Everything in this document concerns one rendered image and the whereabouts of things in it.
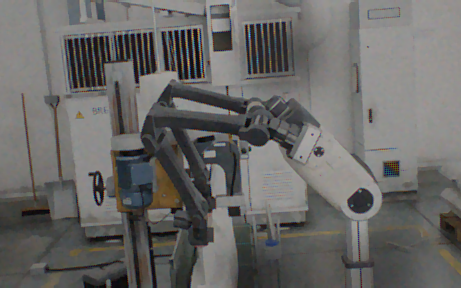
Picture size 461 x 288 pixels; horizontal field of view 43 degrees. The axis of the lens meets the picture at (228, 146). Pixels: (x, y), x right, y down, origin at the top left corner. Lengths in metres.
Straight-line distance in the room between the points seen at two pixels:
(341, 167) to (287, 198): 3.69
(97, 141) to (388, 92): 3.03
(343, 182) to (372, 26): 4.38
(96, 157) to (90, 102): 0.53
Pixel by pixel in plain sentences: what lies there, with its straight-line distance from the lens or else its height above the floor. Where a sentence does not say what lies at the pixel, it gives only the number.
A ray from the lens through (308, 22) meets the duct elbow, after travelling 5.89.
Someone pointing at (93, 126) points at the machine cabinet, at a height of 1.14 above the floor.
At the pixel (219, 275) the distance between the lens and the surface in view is 2.61.
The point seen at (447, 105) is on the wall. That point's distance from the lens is 7.28.
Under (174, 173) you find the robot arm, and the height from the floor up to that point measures 1.36.
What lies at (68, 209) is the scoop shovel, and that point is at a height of 0.10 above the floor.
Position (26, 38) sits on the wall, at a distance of 7.23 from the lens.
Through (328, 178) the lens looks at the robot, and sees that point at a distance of 2.06.
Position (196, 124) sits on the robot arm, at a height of 1.54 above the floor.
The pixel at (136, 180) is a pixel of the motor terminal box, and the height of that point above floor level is 1.24.
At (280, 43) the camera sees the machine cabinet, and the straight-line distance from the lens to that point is 5.63.
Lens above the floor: 1.78
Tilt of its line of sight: 10 degrees down
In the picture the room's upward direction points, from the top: 5 degrees counter-clockwise
